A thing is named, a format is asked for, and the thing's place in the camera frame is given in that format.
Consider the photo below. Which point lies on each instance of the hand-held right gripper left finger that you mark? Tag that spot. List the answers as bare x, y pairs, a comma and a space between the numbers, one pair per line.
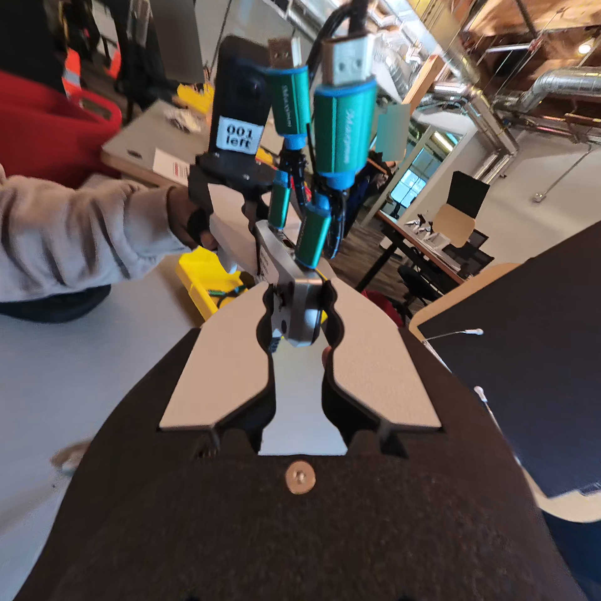
220, 375

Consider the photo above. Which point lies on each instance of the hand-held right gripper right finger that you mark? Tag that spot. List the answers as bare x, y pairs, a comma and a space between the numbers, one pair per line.
385, 375

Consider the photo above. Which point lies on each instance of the yellow plastic bin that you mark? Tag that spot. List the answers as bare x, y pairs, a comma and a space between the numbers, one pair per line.
202, 277

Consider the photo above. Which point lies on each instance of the silver multiport hub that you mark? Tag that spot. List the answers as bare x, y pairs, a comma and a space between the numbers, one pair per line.
303, 305

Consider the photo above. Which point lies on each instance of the person's left forearm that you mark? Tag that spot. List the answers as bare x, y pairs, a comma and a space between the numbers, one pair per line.
70, 234

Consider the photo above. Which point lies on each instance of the person's right hand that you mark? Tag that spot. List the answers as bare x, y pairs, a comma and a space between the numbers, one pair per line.
327, 359

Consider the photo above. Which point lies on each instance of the person's left hand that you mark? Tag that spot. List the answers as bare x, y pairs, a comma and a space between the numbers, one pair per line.
178, 211

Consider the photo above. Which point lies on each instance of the red bag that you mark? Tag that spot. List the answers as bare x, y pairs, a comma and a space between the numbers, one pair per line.
382, 305

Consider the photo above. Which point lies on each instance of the black office chair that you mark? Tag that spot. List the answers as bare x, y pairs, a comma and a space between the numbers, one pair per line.
420, 281

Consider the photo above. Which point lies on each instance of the white printed sheet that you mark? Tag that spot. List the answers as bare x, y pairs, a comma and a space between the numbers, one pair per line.
164, 162

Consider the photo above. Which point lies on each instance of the long wooden table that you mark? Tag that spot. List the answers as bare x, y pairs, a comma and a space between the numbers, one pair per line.
422, 244

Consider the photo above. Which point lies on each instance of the black panel with tan border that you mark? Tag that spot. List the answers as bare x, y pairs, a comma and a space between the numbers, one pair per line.
530, 352

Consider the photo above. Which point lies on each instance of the small black and tan panel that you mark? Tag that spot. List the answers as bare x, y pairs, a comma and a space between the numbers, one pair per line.
467, 192

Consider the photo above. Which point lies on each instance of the ceiling spot lamp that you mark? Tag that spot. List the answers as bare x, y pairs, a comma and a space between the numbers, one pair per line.
584, 47

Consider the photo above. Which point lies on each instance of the silver round duct pipes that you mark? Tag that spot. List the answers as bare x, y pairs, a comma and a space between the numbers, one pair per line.
474, 108

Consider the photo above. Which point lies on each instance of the silver ventilation duct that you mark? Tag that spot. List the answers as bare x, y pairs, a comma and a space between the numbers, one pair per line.
558, 82

